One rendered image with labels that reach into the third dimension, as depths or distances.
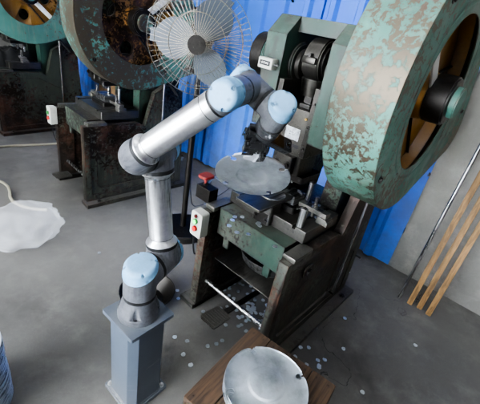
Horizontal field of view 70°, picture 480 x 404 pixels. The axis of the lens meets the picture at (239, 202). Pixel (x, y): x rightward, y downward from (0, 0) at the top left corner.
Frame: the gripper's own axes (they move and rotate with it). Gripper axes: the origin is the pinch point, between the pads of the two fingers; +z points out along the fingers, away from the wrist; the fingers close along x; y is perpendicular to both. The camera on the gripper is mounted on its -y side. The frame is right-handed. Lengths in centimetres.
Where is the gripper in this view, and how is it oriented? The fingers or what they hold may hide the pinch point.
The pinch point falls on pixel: (255, 157)
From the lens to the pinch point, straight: 120.9
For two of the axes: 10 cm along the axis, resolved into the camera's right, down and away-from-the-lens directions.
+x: -0.1, 9.6, -2.8
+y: -9.7, -0.7, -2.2
